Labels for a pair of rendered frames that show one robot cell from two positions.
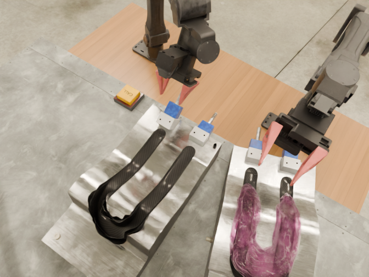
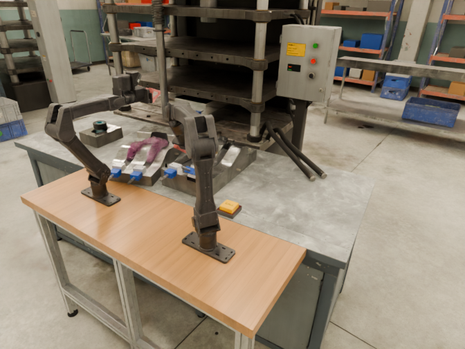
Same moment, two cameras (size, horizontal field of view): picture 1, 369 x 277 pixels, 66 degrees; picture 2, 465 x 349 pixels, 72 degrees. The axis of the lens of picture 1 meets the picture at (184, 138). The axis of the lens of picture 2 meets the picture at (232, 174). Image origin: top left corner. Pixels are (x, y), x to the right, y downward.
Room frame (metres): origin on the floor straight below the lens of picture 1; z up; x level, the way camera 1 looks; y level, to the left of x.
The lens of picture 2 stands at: (1.74, 0.24, 1.59)
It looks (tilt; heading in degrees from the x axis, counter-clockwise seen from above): 29 degrees down; 181
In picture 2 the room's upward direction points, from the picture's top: 2 degrees clockwise
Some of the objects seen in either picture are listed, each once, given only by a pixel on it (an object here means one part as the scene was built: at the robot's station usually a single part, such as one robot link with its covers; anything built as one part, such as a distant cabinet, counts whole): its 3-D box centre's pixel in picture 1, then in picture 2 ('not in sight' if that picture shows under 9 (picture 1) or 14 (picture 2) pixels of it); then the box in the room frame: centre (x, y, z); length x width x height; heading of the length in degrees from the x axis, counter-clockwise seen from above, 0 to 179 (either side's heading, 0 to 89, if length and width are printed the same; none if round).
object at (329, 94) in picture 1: (316, 111); (135, 83); (0.30, -0.23, 1.25); 0.07 x 0.06 x 0.11; 58
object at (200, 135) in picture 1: (206, 127); (169, 174); (0.48, -0.07, 0.89); 0.13 x 0.05 x 0.05; 152
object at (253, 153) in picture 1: (256, 144); (135, 176); (0.45, -0.23, 0.86); 0.13 x 0.05 x 0.05; 169
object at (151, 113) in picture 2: not in sight; (210, 114); (-0.79, 0.01, 0.76); 1.30 x 0.84 x 0.07; 62
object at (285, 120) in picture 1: (303, 127); (136, 95); (0.30, -0.23, 1.20); 0.10 x 0.07 x 0.07; 59
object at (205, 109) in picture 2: not in sight; (209, 104); (-0.70, 0.01, 0.87); 0.50 x 0.27 x 0.17; 152
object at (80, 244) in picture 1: (139, 188); (212, 159); (0.27, 0.12, 0.87); 0.50 x 0.26 x 0.14; 152
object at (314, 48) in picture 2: not in sight; (295, 146); (-0.25, 0.63, 0.74); 0.31 x 0.22 x 1.47; 62
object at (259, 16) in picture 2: not in sight; (210, 21); (-0.78, 0.02, 1.45); 1.29 x 0.82 x 0.19; 62
